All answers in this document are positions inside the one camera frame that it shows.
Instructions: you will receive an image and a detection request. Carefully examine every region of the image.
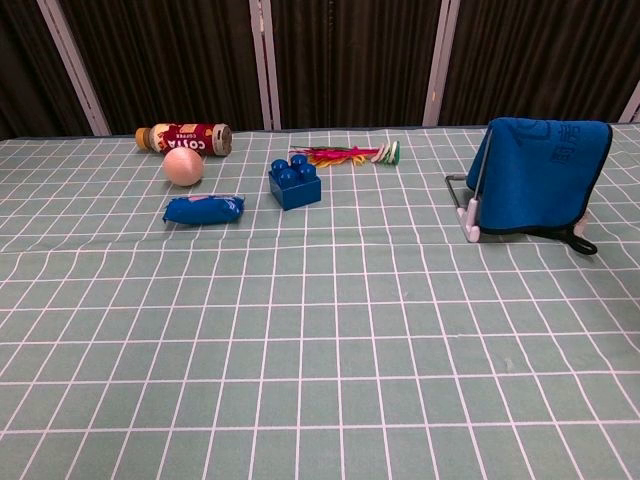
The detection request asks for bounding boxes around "metal wire rack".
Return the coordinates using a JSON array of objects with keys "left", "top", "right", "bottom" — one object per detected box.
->
[{"left": 444, "top": 124, "right": 591, "bottom": 244}]

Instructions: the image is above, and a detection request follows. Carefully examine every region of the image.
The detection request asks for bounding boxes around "black and blue towel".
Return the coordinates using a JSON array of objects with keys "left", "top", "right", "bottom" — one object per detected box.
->
[{"left": 465, "top": 116, "right": 614, "bottom": 256}]

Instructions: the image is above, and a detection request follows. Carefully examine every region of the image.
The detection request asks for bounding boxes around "colourful feather shuttlecock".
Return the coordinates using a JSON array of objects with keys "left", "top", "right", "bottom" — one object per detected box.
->
[{"left": 288, "top": 141, "right": 402, "bottom": 168}]

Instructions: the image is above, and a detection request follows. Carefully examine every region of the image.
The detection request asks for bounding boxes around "red coffee bottle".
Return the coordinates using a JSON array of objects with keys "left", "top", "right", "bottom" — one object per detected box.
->
[{"left": 134, "top": 122, "right": 234, "bottom": 157}]

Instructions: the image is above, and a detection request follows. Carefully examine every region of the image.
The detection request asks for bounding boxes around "white partition frame post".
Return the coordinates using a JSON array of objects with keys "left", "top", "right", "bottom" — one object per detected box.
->
[
  {"left": 248, "top": 0, "right": 282, "bottom": 131},
  {"left": 37, "top": 0, "right": 112, "bottom": 137},
  {"left": 618, "top": 79, "right": 640, "bottom": 124},
  {"left": 422, "top": 0, "right": 461, "bottom": 127}
]

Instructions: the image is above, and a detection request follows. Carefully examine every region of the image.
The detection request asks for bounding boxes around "pink ball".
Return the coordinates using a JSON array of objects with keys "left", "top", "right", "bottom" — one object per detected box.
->
[{"left": 163, "top": 147, "right": 205, "bottom": 188}]

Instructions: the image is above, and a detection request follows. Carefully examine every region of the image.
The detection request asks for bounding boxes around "blue snack packet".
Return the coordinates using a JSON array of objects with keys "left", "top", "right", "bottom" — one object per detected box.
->
[{"left": 161, "top": 193, "right": 247, "bottom": 227}]

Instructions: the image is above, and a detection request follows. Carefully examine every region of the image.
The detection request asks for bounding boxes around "blue toy brick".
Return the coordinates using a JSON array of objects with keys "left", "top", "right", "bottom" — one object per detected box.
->
[{"left": 267, "top": 153, "right": 323, "bottom": 212}]

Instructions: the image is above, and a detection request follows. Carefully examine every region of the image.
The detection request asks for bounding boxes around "green checked tablecloth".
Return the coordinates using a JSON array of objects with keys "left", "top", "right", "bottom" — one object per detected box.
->
[{"left": 0, "top": 122, "right": 640, "bottom": 480}]

